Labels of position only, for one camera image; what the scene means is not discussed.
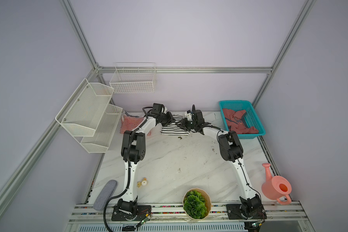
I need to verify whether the teal plastic basket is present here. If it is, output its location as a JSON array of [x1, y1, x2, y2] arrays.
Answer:
[[219, 100, 266, 139]]

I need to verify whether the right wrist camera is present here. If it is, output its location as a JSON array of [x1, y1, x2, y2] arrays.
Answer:
[[183, 110, 193, 121]]

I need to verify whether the white wire wall basket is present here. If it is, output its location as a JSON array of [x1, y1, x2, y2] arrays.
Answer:
[[110, 62, 157, 94]]

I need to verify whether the small yellow white toy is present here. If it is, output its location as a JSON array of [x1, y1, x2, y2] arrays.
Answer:
[[137, 178, 148, 188]]

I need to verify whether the white mesh lower shelf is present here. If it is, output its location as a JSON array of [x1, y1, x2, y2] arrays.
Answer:
[[81, 104, 123, 153]]

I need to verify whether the green plant in pot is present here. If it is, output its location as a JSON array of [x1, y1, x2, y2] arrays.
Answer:
[[183, 188, 212, 220]]

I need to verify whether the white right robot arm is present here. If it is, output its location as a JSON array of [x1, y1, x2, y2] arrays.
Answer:
[[176, 105, 263, 219]]

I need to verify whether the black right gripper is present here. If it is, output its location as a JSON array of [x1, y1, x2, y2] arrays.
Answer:
[[171, 118, 195, 131]]

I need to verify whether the dark red tank top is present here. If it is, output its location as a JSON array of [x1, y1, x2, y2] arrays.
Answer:
[[222, 108, 259, 134]]

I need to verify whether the grey oval pad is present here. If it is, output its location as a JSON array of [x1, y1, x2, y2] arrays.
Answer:
[[93, 180, 118, 211]]

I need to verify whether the aluminium front rail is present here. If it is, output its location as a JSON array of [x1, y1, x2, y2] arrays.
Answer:
[[68, 201, 308, 224]]

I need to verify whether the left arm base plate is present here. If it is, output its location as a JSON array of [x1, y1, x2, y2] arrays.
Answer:
[[111, 202, 152, 221]]

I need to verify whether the pink watering can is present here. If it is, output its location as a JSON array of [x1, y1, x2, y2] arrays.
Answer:
[[262, 163, 292, 206]]

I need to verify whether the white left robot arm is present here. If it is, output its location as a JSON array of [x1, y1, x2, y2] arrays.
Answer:
[[103, 103, 175, 232]]

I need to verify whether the black white striped tank top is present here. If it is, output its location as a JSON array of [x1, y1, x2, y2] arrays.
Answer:
[[160, 115, 189, 136]]

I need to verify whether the red white striped tank top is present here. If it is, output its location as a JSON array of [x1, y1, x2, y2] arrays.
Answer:
[[119, 112, 145, 134]]

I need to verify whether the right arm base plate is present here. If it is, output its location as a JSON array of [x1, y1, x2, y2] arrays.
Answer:
[[226, 203, 267, 220]]

